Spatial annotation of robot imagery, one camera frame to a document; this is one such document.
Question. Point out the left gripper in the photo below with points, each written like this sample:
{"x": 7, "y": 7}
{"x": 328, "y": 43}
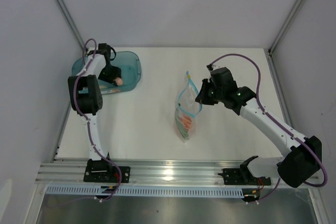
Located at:
{"x": 116, "y": 73}

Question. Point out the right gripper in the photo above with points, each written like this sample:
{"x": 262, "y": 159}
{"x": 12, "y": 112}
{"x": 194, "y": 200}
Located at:
{"x": 206, "y": 85}

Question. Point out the clear zip top bag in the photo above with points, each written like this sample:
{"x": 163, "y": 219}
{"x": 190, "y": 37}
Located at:
{"x": 185, "y": 104}

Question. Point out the green toy pepper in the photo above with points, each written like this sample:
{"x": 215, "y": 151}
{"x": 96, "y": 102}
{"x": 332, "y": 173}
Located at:
{"x": 184, "y": 133}

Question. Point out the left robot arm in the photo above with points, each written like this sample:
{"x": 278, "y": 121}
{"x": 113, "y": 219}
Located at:
{"x": 86, "y": 99}

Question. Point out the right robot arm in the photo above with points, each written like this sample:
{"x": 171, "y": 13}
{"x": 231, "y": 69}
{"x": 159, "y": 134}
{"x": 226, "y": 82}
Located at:
{"x": 301, "y": 156}

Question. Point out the teal plastic tub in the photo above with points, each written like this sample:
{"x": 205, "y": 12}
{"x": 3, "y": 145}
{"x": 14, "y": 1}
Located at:
{"x": 130, "y": 65}

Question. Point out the right frame post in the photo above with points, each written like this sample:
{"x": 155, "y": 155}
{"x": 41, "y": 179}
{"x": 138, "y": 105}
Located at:
{"x": 294, "y": 10}

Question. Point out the frame post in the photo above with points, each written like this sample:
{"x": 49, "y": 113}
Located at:
{"x": 294, "y": 10}
{"x": 70, "y": 22}

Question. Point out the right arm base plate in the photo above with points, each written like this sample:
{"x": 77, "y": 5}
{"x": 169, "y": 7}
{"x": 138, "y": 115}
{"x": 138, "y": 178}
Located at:
{"x": 239, "y": 176}

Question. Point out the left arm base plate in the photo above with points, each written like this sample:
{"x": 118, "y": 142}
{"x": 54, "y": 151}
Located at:
{"x": 104, "y": 172}

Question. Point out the aluminium mounting rail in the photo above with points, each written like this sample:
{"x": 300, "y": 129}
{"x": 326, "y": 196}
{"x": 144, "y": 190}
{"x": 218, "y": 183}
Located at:
{"x": 143, "y": 172}

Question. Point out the left frame post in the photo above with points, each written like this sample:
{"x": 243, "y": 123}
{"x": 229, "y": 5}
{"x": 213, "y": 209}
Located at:
{"x": 70, "y": 22}

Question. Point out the slotted cable duct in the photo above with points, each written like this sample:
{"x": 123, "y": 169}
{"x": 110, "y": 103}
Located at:
{"x": 146, "y": 191}

